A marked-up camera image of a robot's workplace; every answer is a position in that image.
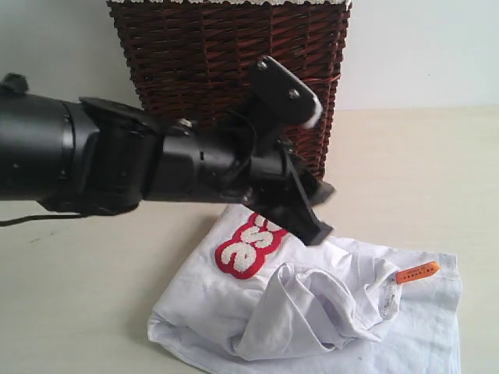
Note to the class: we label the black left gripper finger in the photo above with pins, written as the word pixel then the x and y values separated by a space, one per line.
pixel 317 191
pixel 314 231

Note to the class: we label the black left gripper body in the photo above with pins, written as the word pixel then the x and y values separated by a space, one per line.
pixel 282 200

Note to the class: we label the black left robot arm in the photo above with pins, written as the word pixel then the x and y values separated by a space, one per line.
pixel 101 158

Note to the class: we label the small orange object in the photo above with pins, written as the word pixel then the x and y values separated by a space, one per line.
pixel 417 273

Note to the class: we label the dark brown wicker basket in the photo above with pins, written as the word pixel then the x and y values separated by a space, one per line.
pixel 191 61

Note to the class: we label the white t-shirt with red lettering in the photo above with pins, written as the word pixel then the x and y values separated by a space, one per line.
pixel 252 298

